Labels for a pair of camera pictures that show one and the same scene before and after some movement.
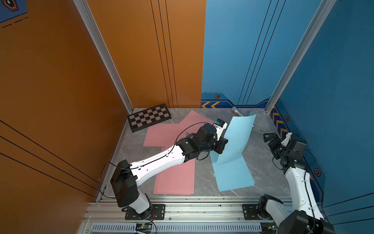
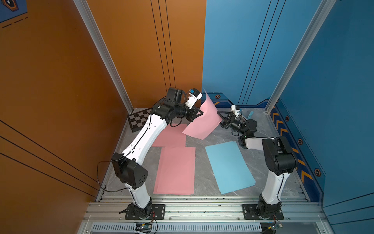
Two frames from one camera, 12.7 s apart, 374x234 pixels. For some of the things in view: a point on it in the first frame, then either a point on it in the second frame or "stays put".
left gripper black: (219, 144) -> (193, 114)
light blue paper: (231, 170) stays put
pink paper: (179, 180) stays put
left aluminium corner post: (87, 14) stays put
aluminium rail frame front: (183, 215) stays put
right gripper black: (273, 136) -> (232, 122)
